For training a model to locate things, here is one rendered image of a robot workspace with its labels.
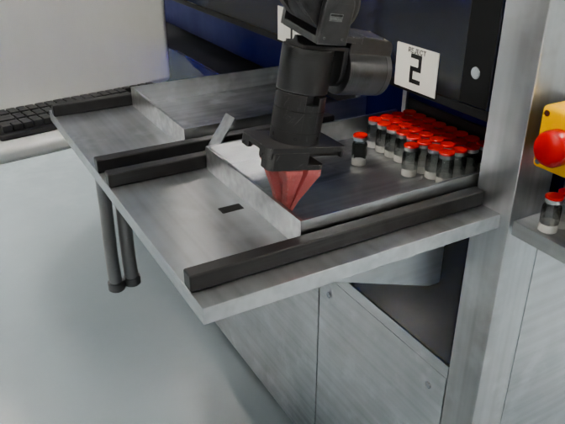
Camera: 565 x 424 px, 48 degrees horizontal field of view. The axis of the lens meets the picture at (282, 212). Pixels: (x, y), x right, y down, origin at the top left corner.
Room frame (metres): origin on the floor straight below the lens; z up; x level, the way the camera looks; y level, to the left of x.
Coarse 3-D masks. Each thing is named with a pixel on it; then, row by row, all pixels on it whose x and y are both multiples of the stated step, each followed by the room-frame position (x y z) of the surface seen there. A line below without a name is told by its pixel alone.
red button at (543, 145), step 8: (544, 136) 0.63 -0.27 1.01; (552, 136) 0.62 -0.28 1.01; (560, 136) 0.62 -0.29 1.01; (536, 144) 0.63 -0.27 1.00; (544, 144) 0.62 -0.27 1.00; (552, 144) 0.61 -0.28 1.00; (560, 144) 0.61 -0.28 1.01; (536, 152) 0.63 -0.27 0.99; (544, 152) 0.62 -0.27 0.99; (552, 152) 0.61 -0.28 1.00; (560, 152) 0.61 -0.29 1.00; (544, 160) 0.62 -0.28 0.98; (552, 160) 0.61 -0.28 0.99; (560, 160) 0.61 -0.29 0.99
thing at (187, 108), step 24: (240, 72) 1.24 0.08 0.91; (264, 72) 1.27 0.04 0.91; (144, 96) 1.08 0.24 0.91; (168, 96) 1.17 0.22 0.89; (192, 96) 1.19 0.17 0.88; (216, 96) 1.19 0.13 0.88; (240, 96) 1.19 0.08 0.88; (264, 96) 1.19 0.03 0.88; (168, 120) 0.97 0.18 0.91; (192, 120) 1.04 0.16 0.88; (216, 120) 1.04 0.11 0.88; (240, 120) 0.96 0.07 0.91; (264, 120) 0.98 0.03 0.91
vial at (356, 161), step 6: (354, 138) 0.85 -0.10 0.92; (366, 138) 0.84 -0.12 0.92; (354, 144) 0.85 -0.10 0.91; (360, 144) 0.84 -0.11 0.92; (366, 144) 0.85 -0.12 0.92; (354, 150) 0.84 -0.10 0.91; (360, 150) 0.84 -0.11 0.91; (366, 150) 0.84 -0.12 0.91; (354, 156) 0.84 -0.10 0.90; (360, 156) 0.84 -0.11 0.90; (366, 156) 0.85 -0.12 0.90; (354, 162) 0.84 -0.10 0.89; (360, 162) 0.84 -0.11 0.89; (366, 162) 0.85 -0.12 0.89
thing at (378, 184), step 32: (352, 128) 0.96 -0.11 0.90; (224, 160) 0.79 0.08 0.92; (256, 160) 0.87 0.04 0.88; (320, 160) 0.87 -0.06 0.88; (384, 160) 0.87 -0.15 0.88; (256, 192) 0.70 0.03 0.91; (320, 192) 0.76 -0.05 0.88; (352, 192) 0.76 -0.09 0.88; (384, 192) 0.76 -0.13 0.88; (416, 192) 0.69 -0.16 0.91; (448, 192) 0.72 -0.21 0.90; (288, 224) 0.64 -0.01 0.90; (320, 224) 0.63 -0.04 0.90
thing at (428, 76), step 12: (408, 48) 0.87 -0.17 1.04; (420, 48) 0.85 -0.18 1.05; (396, 60) 0.89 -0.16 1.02; (408, 60) 0.87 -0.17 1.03; (432, 60) 0.83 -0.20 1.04; (396, 72) 0.89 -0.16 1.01; (408, 72) 0.87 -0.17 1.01; (420, 72) 0.84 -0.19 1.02; (432, 72) 0.82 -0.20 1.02; (408, 84) 0.86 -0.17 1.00; (420, 84) 0.84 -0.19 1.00; (432, 84) 0.82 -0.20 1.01; (432, 96) 0.82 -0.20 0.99
